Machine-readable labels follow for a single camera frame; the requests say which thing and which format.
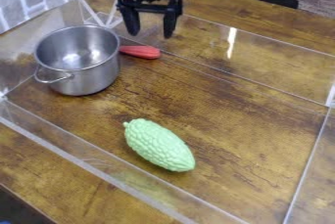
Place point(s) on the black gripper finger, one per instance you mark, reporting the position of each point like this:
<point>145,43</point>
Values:
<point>169,23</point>
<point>132,20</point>

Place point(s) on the stainless steel pot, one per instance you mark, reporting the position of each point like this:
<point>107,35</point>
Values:
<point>78,61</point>

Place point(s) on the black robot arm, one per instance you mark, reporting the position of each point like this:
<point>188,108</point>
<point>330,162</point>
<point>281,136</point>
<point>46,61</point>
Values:
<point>171,8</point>

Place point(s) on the orange spoon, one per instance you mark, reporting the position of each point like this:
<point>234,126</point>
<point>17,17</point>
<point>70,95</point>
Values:
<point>145,52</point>

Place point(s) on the clear acrylic tray walls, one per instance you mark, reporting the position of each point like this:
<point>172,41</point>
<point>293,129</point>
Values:
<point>247,97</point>

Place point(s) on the green bitter gourd toy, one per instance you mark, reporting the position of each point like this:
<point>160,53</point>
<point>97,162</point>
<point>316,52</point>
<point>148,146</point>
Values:
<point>159,145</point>

